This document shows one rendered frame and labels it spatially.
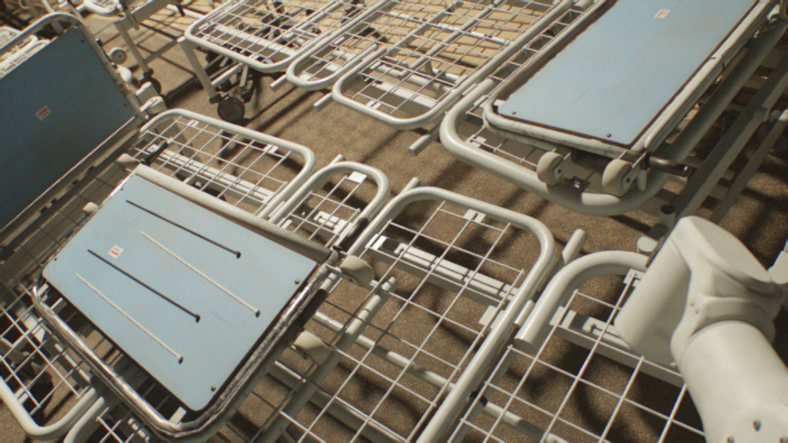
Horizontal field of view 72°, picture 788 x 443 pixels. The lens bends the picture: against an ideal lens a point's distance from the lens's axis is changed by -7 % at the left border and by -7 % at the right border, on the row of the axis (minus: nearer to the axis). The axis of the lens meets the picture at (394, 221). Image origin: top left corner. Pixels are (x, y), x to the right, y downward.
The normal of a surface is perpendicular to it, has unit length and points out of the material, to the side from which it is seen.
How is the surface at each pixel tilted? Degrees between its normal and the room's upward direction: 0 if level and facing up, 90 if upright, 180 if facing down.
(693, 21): 7
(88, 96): 91
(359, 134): 0
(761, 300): 43
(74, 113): 91
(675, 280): 51
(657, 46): 7
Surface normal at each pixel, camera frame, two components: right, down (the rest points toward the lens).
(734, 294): -0.07, -0.34
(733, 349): -0.37, -0.86
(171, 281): -0.31, -0.61
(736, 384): -0.59, -0.80
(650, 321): -0.73, 0.05
